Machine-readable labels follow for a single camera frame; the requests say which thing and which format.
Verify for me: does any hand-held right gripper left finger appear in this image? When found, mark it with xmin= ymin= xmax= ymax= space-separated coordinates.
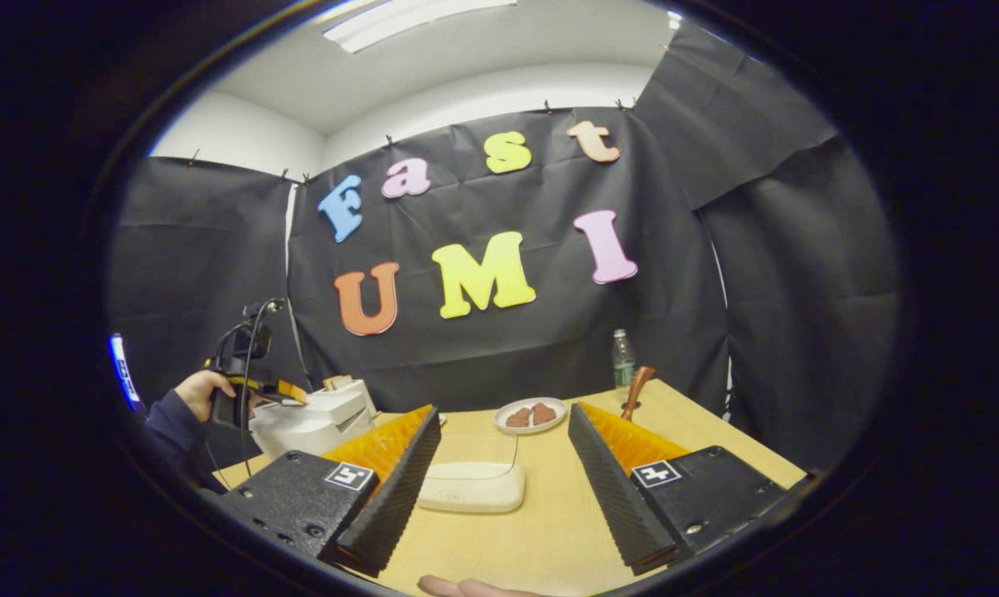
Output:
xmin=217 ymin=405 xmax=442 ymax=579

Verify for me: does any white blue panel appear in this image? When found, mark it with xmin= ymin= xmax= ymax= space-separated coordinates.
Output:
xmin=108 ymin=332 xmax=142 ymax=411

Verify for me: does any white rice cooker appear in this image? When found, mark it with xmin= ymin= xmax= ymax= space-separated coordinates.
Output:
xmin=249 ymin=380 xmax=380 ymax=461

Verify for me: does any green label water bottle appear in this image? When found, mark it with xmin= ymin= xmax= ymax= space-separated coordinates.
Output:
xmin=612 ymin=328 xmax=637 ymax=389

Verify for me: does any brown wooden spoon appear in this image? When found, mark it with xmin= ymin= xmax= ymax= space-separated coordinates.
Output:
xmin=620 ymin=366 xmax=657 ymax=421

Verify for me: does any long ceiling light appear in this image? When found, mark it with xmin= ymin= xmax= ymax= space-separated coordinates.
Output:
xmin=323 ymin=0 xmax=518 ymax=54

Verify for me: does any black backdrop cloth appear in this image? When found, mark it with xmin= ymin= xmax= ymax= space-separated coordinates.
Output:
xmin=105 ymin=21 xmax=902 ymax=490

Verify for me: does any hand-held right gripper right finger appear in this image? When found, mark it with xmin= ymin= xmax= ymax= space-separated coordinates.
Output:
xmin=567 ymin=401 xmax=808 ymax=576

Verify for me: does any white round plate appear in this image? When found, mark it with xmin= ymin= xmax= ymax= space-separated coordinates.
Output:
xmin=494 ymin=396 xmax=568 ymax=435

